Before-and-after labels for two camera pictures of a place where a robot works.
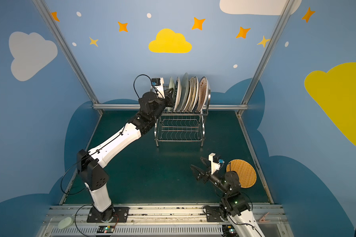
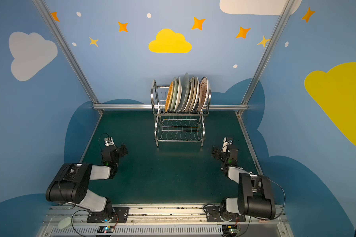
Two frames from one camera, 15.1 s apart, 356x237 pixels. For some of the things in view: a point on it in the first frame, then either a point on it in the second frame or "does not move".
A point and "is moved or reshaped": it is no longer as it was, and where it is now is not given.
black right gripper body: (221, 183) to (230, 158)
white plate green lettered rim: (177, 94) does not move
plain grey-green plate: (184, 93) does not move
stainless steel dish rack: (172, 126) does not move
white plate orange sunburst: (204, 95) does not move
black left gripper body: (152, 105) to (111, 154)
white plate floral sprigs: (192, 104) does not move
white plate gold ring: (197, 94) does not move
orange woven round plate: (245, 172) is moved or reshaped
